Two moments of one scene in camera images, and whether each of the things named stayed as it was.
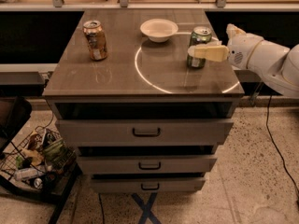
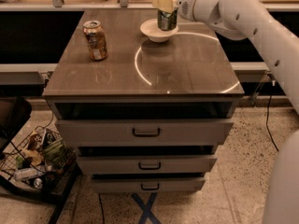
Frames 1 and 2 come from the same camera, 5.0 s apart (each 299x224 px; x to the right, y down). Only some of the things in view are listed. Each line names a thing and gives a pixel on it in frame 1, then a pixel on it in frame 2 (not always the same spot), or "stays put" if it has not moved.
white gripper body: (241, 51) -> (185, 4)
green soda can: (199, 35) -> (166, 21)
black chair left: (14, 112) stays put
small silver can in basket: (37, 183) stays put
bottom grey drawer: (147, 184) stays put
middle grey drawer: (145, 164) stays put
